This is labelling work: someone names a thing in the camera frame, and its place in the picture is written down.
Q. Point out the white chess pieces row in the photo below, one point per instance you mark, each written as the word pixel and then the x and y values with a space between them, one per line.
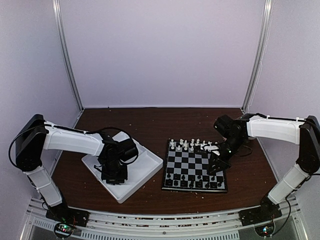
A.
pixel 185 145

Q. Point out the white plastic tray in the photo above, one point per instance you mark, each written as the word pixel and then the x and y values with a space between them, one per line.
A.
pixel 139 172

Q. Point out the black bishop on board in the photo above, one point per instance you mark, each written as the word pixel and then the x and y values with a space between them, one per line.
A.
pixel 207 185
pixel 183 183

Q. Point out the aluminium corner post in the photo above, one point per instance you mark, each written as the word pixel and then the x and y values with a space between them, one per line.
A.
pixel 65 53
pixel 258 60

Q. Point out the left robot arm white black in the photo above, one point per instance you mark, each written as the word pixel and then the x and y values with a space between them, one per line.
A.
pixel 38 135

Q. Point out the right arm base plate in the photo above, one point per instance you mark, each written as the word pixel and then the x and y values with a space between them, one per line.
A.
pixel 252 216

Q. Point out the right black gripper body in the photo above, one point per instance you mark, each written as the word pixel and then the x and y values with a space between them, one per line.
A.
pixel 234 144

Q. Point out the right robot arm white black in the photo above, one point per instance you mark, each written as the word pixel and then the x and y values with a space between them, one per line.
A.
pixel 250 177

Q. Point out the black chess piece on board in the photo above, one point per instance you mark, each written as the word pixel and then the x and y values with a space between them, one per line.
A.
pixel 192 184

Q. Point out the right aluminium corner post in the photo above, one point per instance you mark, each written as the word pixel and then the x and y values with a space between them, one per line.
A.
pixel 258 60

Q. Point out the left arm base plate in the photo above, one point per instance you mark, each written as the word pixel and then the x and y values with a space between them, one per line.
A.
pixel 67 216

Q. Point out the left aluminium corner post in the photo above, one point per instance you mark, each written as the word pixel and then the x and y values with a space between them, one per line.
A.
pixel 65 53

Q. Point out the black rook board corner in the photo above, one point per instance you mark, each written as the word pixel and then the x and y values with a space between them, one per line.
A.
pixel 169 182

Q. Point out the black chess piece king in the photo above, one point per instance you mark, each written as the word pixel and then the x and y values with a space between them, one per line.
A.
pixel 199 184

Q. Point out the black white chess board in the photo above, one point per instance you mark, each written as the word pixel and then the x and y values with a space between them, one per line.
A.
pixel 190 164

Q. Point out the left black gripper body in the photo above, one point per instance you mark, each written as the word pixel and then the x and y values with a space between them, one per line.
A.
pixel 114 173

